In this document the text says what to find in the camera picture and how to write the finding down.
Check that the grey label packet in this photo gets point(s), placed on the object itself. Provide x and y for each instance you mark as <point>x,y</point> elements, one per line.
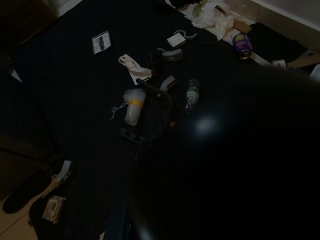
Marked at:
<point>53,208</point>

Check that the black floor mat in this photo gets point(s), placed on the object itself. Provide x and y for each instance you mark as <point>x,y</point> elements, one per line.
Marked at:
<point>62,87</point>

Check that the purple drink can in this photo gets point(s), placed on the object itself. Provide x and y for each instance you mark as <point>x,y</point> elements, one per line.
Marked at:
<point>241,46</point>

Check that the folded white paper tag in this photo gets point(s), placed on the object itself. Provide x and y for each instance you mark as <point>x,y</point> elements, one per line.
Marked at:
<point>132,66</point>

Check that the clear plastic bottle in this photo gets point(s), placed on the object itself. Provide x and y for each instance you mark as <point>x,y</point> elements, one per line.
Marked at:
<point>192,96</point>

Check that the blue plastic dustpan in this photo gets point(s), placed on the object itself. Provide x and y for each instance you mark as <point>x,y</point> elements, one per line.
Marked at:
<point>120,225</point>

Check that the beige wooden stick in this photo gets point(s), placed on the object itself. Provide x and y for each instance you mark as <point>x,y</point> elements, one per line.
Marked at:
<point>50,187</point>

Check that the grey hook with white square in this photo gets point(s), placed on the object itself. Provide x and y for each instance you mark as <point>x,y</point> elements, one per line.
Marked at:
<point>176,40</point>

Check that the light blue plastic hook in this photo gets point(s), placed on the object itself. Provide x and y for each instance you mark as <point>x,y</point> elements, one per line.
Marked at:
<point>117,107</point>

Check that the crumpled white plastic bag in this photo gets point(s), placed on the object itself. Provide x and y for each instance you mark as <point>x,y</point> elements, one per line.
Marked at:
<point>212,17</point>

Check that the white card with black item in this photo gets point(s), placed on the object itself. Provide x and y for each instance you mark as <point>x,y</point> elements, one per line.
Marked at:
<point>101,42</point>

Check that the small brown cardboard flap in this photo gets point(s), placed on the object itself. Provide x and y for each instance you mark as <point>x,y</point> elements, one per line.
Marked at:
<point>242,25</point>

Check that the flat brown cardboard piece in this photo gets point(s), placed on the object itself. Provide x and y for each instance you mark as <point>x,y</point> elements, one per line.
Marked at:
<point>302,61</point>

